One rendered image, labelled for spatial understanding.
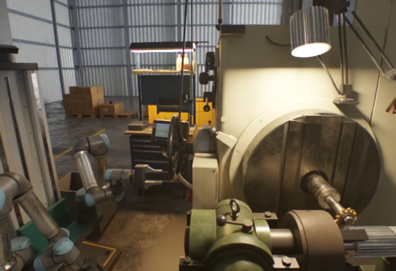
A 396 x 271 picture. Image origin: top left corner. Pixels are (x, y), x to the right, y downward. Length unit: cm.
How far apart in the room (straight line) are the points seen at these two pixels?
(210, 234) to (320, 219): 33
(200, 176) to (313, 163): 45
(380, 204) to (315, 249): 69
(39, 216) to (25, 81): 76
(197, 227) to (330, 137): 58
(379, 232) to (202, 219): 56
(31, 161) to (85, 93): 714
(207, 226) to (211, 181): 27
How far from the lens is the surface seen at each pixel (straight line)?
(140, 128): 287
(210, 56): 122
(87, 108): 874
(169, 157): 102
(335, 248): 75
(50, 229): 135
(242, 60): 88
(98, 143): 155
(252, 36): 90
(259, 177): 90
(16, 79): 156
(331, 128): 91
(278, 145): 86
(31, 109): 158
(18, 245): 147
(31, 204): 130
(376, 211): 137
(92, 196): 134
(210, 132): 86
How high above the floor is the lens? 173
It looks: 14 degrees down
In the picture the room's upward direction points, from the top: straight up
